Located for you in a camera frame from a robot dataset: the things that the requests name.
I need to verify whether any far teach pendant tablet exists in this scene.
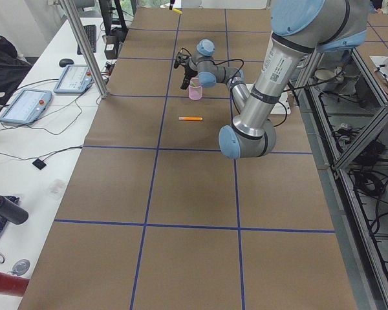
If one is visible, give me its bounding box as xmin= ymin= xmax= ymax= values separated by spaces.
xmin=54 ymin=65 xmax=92 ymax=95

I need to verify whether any black monitor stand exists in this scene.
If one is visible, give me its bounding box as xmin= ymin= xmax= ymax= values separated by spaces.
xmin=98 ymin=0 xmax=128 ymax=37

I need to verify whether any aluminium frame post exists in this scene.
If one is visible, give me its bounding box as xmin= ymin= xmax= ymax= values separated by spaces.
xmin=59 ymin=0 xmax=108 ymax=99

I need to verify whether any black box with label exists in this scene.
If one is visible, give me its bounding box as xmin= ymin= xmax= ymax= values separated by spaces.
xmin=104 ymin=36 xmax=118 ymax=60

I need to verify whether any near teach pendant tablet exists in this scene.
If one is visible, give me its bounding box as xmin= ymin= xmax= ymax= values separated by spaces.
xmin=0 ymin=89 xmax=52 ymax=125

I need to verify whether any round silver keychain tag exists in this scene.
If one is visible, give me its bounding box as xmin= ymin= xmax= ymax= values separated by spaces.
xmin=11 ymin=259 xmax=30 ymax=276

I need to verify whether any red bottle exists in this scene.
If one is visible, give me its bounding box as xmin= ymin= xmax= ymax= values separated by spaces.
xmin=0 ymin=272 xmax=30 ymax=297

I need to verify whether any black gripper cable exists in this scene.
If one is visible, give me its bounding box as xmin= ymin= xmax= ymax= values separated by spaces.
xmin=213 ymin=58 xmax=246 ymax=85

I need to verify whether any black computer mouse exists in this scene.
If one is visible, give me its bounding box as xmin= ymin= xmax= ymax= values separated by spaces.
xmin=59 ymin=58 xmax=74 ymax=68

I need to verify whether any teach pendant tablet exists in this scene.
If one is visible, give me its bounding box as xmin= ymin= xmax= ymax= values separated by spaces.
xmin=54 ymin=65 xmax=92 ymax=95
xmin=0 ymin=89 xmax=52 ymax=125

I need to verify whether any person in dark jacket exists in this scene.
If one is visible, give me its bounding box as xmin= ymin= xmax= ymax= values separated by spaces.
xmin=0 ymin=35 xmax=32 ymax=105

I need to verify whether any black water bottle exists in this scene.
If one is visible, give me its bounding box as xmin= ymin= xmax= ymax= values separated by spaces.
xmin=0 ymin=195 xmax=28 ymax=225

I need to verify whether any small black square device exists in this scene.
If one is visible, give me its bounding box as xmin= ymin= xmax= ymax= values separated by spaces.
xmin=32 ymin=158 xmax=47 ymax=170

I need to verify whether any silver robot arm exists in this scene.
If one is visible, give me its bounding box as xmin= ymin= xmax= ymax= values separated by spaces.
xmin=174 ymin=0 xmax=369 ymax=159

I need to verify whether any black keyboard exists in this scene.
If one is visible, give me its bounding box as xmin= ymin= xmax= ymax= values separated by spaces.
xmin=83 ymin=25 xmax=97 ymax=53

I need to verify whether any pink mesh pen holder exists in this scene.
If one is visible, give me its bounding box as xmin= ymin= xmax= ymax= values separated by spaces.
xmin=188 ymin=77 xmax=202 ymax=101

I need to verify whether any orange highlighter pen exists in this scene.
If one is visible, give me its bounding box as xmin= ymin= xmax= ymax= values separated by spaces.
xmin=178 ymin=116 xmax=203 ymax=121

